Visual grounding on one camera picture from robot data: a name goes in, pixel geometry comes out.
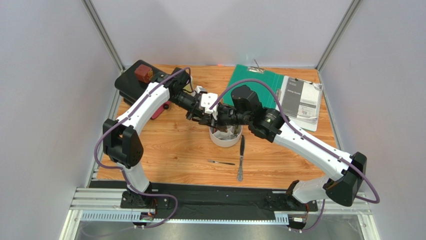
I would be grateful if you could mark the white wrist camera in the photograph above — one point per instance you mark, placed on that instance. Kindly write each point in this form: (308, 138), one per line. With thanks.
(199, 92)
(207, 104)

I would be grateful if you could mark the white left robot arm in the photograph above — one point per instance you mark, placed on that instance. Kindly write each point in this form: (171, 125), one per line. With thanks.
(120, 140)

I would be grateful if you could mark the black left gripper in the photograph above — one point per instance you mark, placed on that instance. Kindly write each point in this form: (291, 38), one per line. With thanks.
(196, 112)

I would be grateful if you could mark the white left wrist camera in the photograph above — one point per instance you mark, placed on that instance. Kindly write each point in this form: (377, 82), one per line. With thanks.
(199, 92)

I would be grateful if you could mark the red brown cube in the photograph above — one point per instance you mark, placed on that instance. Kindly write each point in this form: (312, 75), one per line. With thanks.
(144, 73)

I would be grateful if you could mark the green clipboard folder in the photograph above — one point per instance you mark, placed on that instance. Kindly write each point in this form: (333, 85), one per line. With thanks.
(270, 78)

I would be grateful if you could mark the small silver fork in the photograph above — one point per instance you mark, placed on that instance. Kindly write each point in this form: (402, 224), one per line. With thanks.
(220, 162)

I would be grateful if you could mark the white divided utensil holder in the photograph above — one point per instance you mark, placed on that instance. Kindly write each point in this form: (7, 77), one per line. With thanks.
(215, 134)

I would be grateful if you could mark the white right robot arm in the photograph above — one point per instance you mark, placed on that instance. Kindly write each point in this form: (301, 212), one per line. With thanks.
(344, 172)

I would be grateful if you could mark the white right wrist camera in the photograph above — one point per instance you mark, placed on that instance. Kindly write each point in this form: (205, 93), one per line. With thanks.
(207, 104)

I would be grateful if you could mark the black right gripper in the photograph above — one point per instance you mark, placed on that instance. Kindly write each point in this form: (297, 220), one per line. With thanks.
(230, 117)

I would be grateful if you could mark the aluminium frame rail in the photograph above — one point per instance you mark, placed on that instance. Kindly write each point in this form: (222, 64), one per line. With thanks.
(108, 210)

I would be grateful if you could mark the black pink drawer box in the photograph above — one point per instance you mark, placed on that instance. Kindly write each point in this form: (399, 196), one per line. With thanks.
(128, 85)

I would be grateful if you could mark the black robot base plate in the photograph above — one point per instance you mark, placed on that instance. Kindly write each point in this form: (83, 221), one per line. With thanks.
(200, 202)

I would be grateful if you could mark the silver utensils in holder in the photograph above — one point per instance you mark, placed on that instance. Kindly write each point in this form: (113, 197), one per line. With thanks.
(229, 137)

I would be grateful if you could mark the silver table knife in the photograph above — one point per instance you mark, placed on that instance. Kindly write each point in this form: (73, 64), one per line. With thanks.
(241, 158)

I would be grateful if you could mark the setup guide booklet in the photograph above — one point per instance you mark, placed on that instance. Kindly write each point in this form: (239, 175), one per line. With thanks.
(301, 100)

